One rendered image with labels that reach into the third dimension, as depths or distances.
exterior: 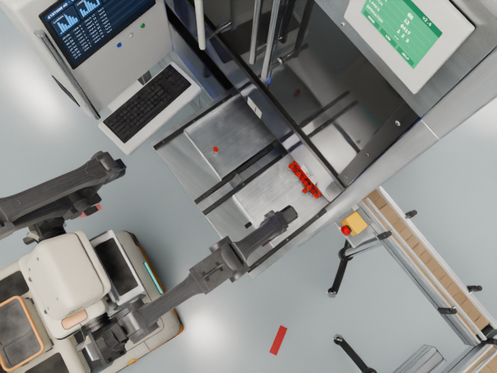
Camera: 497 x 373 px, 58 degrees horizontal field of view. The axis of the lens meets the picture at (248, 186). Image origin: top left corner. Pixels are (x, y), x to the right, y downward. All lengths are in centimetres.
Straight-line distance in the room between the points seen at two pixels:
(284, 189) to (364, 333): 121
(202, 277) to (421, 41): 71
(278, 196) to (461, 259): 151
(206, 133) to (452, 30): 127
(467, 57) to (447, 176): 228
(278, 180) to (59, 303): 95
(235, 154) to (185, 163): 21
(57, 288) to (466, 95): 107
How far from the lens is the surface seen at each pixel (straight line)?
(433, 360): 230
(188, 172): 183
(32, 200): 122
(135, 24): 183
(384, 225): 184
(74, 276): 133
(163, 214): 271
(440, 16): 80
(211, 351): 264
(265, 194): 181
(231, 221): 178
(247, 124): 190
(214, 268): 113
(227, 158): 184
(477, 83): 84
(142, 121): 199
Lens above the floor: 263
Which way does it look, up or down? 75 degrees down
